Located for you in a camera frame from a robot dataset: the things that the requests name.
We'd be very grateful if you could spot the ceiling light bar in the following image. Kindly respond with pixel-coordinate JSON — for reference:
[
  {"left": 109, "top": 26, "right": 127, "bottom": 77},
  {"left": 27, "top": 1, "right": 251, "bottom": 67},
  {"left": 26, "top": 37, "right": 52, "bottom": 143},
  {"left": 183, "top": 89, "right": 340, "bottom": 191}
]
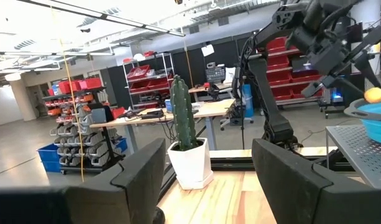
[{"left": 17, "top": 0, "right": 186, "bottom": 38}]

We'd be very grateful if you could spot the blue collapsible bowl grey rim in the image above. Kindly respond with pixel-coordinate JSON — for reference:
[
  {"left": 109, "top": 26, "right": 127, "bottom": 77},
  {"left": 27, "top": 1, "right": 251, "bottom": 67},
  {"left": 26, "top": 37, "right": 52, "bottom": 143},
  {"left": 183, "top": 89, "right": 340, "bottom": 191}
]
[{"left": 344, "top": 98, "right": 381, "bottom": 146}]

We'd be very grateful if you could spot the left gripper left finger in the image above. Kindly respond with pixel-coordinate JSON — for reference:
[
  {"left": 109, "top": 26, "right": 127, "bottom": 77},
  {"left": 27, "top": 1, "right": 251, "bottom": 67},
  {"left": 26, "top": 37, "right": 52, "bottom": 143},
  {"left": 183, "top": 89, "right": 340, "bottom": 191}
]
[{"left": 64, "top": 138, "right": 167, "bottom": 224}]

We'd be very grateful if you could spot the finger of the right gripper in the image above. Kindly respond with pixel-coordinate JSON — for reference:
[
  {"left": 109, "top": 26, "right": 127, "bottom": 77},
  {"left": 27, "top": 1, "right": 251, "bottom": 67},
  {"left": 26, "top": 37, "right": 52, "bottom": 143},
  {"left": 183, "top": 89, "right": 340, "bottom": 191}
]
[
  {"left": 353, "top": 52, "right": 381, "bottom": 91},
  {"left": 301, "top": 75, "right": 360, "bottom": 100}
]

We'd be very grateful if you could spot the wooden desk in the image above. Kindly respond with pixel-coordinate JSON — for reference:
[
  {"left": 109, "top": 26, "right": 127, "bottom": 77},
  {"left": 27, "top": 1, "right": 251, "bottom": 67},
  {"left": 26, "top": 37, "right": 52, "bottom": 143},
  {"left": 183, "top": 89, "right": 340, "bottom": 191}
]
[{"left": 90, "top": 98, "right": 237, "bottom": 153}]

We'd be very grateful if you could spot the white hexagonal plant pot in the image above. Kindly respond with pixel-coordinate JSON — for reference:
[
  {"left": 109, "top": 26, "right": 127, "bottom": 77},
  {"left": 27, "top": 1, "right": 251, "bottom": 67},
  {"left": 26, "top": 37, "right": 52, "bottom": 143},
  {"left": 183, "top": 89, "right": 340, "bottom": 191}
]
[{"left": 167, "top": 138, "right": 214, "bottom": 191}]

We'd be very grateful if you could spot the grey perforated metal shelf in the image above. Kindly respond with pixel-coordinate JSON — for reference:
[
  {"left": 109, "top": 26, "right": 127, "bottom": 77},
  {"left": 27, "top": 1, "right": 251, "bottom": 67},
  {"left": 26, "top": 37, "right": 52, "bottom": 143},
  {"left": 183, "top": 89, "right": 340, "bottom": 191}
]
[{"left": 325, "top": 124, "right": 381, "bottom": 190}]

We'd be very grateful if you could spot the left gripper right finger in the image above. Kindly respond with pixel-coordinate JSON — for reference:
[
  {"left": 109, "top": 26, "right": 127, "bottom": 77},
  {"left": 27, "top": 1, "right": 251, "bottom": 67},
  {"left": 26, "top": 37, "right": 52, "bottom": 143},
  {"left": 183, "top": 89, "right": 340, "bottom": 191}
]
[{"left": 251, "top": 138, "right": 381, "bottom": 224}]

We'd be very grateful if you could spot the wire shelf with red bins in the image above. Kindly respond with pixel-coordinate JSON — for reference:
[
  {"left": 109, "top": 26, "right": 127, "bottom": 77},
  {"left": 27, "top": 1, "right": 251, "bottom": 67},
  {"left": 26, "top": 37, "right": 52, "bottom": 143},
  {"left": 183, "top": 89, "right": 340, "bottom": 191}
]
[{"left": 122, "top": 51, "right": 176, "bottom": 110}]

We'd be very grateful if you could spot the black plum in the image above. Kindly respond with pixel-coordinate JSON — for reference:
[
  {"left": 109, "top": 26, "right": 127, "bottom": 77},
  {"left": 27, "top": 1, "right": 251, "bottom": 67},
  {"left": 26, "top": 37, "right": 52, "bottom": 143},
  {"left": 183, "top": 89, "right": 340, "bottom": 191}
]
[{"left": 152, "top": 206, "right": 167, "bottom": 224}]

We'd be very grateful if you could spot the small orange-red stemmed fruit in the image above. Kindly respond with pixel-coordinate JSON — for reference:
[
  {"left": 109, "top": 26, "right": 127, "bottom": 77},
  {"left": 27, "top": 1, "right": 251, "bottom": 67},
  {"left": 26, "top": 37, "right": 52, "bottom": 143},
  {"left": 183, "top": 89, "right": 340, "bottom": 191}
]
[{"left": 364, "top": 86, "right": 381, "bottom": 105}]

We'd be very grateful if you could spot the grey parts bin rack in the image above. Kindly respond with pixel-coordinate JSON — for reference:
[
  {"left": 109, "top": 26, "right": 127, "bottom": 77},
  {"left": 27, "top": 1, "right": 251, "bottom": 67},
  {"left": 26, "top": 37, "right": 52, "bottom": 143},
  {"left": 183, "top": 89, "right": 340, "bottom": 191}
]
[{"left": 42, "top": 77, "right": 129, "bottom": 175}]

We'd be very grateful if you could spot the blue storage bin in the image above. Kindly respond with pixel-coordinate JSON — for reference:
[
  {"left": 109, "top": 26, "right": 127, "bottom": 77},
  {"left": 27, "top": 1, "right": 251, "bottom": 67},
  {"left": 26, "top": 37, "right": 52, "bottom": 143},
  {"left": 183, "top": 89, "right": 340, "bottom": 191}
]
[{"left": 37, "top": 142, "right": 62, "bottom": 174}]

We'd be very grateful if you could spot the red bin wall rack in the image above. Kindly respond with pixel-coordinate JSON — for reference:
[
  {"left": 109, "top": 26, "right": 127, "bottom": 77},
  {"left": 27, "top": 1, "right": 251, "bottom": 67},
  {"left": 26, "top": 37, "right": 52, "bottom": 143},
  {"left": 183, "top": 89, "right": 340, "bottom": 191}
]
[{"left": 264, "top": 36, "right": 326, "bottom": 106}]

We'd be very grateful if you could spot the yellow hanging rope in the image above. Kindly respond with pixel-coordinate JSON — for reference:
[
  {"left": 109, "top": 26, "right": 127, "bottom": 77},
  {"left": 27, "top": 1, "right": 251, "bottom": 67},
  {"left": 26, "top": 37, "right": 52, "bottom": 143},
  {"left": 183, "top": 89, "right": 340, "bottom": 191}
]
[{"left": 50, "top": 6, "right": 86, "bottom": 184}]

